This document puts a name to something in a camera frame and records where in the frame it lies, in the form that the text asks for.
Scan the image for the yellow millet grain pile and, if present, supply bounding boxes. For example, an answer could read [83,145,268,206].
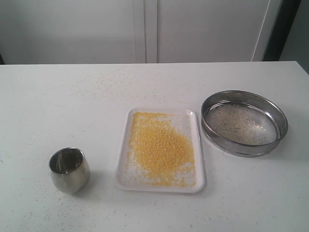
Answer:
[127,112,197,188]

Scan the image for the stainless steel cup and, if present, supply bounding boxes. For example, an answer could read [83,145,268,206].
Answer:
[49,147,90,194]

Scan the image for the white square plastic tray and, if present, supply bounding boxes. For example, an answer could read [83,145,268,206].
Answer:
[116,108,206,193]

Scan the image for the round stainless steel sieve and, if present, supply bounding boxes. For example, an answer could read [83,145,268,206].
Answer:
[201,90,288,158]

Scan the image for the white cabinet doors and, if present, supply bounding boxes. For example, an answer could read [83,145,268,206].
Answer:
[0,0,282,64]

